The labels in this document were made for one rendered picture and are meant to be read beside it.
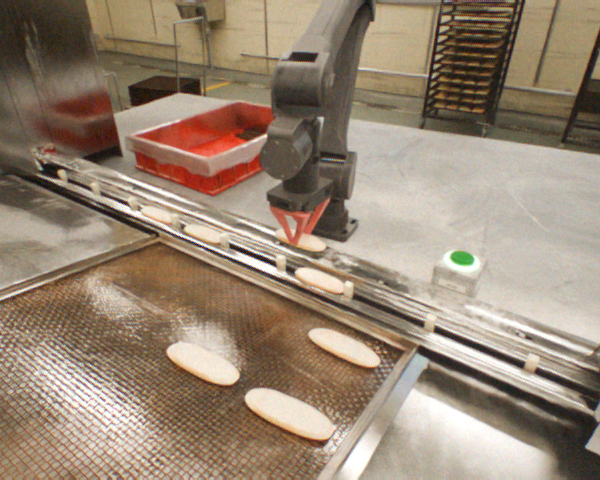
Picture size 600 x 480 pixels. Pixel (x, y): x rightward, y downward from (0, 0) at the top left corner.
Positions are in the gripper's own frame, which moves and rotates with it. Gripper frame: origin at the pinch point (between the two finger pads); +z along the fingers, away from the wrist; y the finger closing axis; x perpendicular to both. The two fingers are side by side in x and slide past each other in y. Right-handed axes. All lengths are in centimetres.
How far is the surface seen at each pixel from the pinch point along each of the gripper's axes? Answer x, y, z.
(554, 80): 0, 441, 50
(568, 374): -42.3, 1.9, 8.3
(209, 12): 414, 408, 8
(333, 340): -15.6, -15.6, 2.7
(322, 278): -4.7, 0.1, 7.4
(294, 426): -19.1, -29.7, 0.6
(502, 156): -17, 88, 10
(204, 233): 22.9, -0.5, 7.4
